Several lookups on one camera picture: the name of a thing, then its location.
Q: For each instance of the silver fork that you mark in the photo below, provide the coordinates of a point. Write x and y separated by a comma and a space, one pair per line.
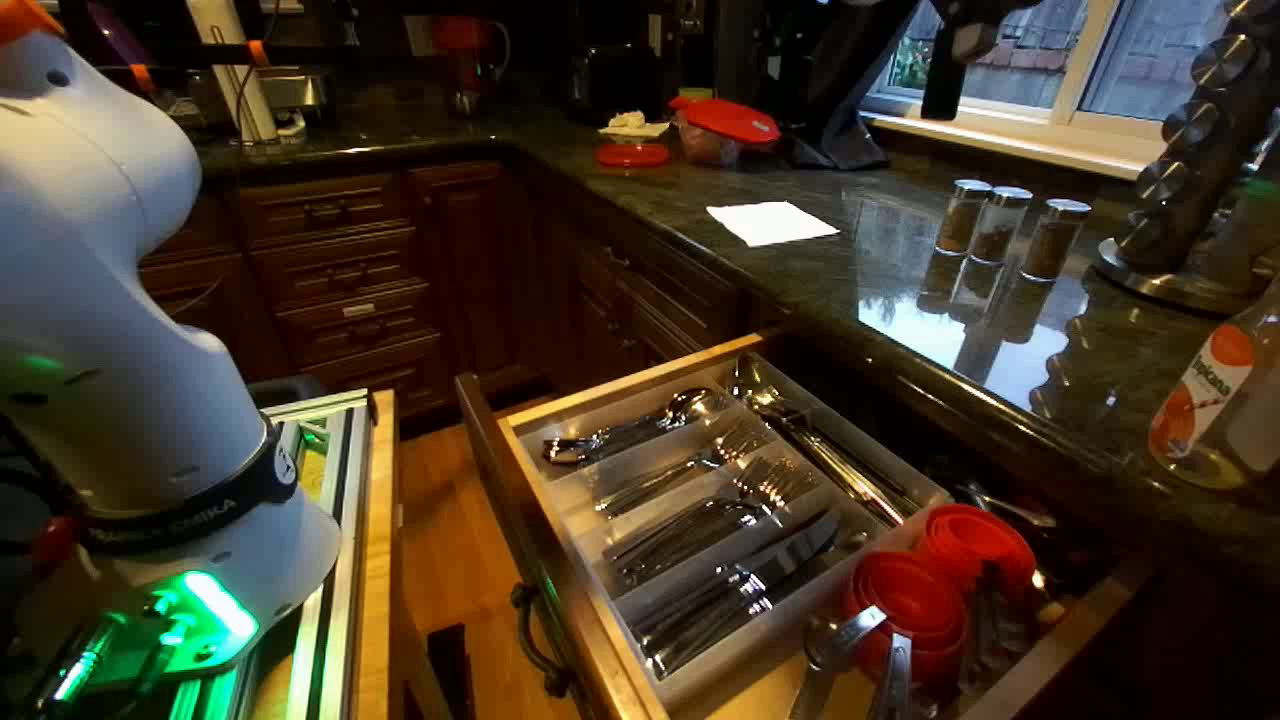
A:
705, 539
686, 525
724, 554

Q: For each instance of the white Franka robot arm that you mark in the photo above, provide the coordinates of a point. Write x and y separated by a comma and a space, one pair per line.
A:
81, 267

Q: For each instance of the wooden kitchen drawer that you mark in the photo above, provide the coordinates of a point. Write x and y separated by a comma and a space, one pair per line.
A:
626, 380

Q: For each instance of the dark wooden counter cabinet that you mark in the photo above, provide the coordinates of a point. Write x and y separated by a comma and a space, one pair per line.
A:
640, 293

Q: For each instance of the dark wooden drawer cabinet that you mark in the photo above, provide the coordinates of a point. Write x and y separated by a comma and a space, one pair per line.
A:
345, 281

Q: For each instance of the metal can opener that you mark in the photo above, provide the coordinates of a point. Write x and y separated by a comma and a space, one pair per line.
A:
620, 433

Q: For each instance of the silver spoon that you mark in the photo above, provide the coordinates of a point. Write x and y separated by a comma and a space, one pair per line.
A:
824, 452
724, 462
695, 478

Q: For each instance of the white paper napkin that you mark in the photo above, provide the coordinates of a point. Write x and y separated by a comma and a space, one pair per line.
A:
769, 223

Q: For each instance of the flat red lid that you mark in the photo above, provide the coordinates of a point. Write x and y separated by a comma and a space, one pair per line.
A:
634, 159

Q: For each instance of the glass bowl with red lid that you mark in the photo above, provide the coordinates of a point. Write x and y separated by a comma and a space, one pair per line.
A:
724, 122

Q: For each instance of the grey plastic cutlery tray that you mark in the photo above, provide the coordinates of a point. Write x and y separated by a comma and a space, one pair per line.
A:
881, 525

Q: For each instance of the black coffee maker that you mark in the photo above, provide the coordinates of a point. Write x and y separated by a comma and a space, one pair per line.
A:
619, 63

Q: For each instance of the wooden robot cart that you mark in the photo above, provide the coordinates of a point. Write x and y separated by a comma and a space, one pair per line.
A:
378, 533

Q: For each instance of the glass spice jar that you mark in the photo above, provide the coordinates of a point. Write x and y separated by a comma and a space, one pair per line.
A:
1000, 229
1053, 243
963, 223

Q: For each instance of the red kettle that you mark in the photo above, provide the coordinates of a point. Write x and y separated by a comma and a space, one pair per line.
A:
465, 54

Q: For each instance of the metal measuring spoon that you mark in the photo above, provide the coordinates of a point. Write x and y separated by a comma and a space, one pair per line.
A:
1015, 504

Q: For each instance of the white framed window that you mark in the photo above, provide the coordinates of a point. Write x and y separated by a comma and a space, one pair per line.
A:
986, 132

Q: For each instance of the silver toaster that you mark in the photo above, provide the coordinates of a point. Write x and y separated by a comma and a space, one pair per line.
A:
289, 100

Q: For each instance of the white cutting board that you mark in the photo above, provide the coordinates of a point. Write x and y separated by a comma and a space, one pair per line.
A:
234, 67

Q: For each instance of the clear bottle with orange label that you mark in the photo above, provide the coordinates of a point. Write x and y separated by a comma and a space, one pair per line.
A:
1200, 385

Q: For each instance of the metal spice rack carousel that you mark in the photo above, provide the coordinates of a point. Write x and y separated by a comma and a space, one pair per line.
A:
1192, 163

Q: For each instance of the black camera stand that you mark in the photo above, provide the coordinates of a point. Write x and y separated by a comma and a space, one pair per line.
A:
843, 80

